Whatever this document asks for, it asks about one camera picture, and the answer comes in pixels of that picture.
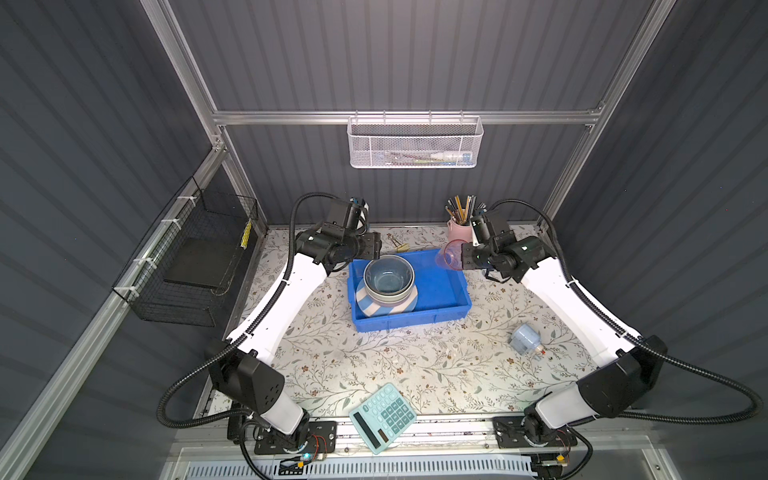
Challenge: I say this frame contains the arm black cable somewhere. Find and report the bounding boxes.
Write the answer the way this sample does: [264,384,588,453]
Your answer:
[155,191,343,430]
[488,197,764,424]

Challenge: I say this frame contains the green bowl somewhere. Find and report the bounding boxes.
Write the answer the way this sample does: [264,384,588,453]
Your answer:
[364,285,418,305]

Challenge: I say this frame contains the yellow tag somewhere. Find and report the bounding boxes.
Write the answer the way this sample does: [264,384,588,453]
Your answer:
[239,219,252,250]

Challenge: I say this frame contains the white wire mesh basket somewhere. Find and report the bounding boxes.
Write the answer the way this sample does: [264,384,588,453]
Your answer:
[346,114,484,169]

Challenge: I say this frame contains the pink translucent tumbler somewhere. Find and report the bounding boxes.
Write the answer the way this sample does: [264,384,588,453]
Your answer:
[435,239,465,271]

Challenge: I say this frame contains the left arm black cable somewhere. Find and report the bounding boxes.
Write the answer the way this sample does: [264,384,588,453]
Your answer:
[155,191,343,430]

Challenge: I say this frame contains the blue grey bowl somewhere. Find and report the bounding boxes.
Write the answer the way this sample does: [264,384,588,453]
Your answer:
[363,255,415,297]

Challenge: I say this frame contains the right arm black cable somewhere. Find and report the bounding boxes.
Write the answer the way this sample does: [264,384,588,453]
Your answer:
[488,197,764,424]

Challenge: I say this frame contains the blue plastic bin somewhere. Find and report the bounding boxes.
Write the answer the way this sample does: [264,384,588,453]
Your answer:
[347,249,472,332]

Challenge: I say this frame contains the black slab in basket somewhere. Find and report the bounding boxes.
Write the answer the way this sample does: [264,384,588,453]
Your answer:
[163,238,242,289]

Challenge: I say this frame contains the teal calculator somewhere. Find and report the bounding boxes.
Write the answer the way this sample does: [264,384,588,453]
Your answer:
[349,383,417,455]

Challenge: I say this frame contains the pencils bundle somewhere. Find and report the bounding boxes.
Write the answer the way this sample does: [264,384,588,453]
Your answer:
[444,195,487,226]

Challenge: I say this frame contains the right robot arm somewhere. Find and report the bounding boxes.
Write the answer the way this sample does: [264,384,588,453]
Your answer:
[462,210,667,444]

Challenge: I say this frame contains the blue translucent tumbler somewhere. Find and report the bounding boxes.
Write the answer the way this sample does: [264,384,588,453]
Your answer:
[350,197,369,235]

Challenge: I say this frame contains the small light blue cup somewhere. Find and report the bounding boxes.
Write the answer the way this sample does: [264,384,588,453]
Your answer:
[509,323,546,355]

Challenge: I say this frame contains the pink pencil cup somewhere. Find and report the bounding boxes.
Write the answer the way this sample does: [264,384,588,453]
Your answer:
[447,219,474,243]

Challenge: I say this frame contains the pens in white basket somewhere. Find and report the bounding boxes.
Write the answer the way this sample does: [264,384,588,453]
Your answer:
[383,151,475,167]

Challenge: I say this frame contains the brass clip on table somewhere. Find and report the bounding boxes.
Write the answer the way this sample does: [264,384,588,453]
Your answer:
[387,234,410,253]

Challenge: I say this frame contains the black wire basket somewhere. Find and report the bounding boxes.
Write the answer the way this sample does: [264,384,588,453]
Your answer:
[113,180,260,328]

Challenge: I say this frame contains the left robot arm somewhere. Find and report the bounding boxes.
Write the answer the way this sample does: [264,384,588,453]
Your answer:
[208,193,381,436]

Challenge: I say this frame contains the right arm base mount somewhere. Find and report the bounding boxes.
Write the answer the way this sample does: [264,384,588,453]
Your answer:
[491,406,579,450]

